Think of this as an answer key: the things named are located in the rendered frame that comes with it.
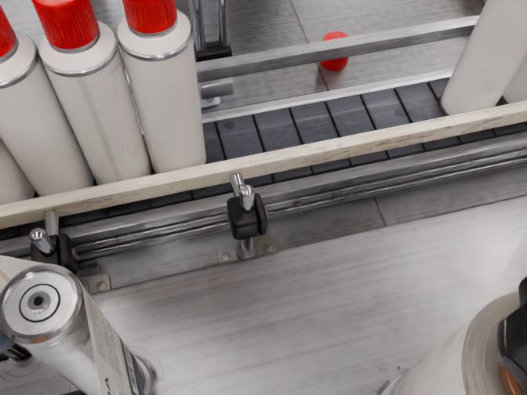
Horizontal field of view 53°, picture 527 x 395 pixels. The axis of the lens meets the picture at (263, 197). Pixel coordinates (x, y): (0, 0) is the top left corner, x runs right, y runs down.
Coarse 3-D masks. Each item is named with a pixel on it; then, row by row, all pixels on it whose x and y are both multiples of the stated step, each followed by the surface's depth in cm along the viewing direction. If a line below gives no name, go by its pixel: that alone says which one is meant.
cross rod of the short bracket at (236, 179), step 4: (236, 172) 46; (232, 176) 46; (236, 176) 46; (240, 176) 46; (232, 180) 46; (236, 180) 46; (240, 180) 46; (232, 184) 46; (236, 184) 46; (240, 184) 46; (244, 184) 46; (232, 188) 46; (236, 188) 46; (240, 188) 46; (236, 192) 45; (236, 196) 45
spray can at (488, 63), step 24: (504, 0) 42; (480, 24) 45; (504, 24) 43; (480, 48) 46; (504, 48) 45; (456, 72) 50; (480, 72) 48; (504, 72) 47; (456, 96) 51; (480, 96) 50
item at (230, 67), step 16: (384, 32) 48; (400, 32) 48; (416, 32) 49; (432, 32) 49; (448, 32) 49; (464, 32) 50; (288, 48) 47; (304, 48) 47; (320, 48) 47; (336, 48) 47; (352, 48) 48; (368, 48) 48; (384, 48) 49; (208, 64) 46; (224, 64) 46; (240, 64) 46; (256, 64) 46; (272, 64) 47; (288, 64) 47; (128, 80) 45; (208, 80) 46
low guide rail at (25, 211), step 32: (416, 128) 49; (448, 128) 49; (480, 128) 51; (256, 160) 47; (288, 160) 47; (320, 160) 48; (64, 192) 44; (96, 192) 44; (128, 192) 45; (160, 192) 46; (0, 224) 44
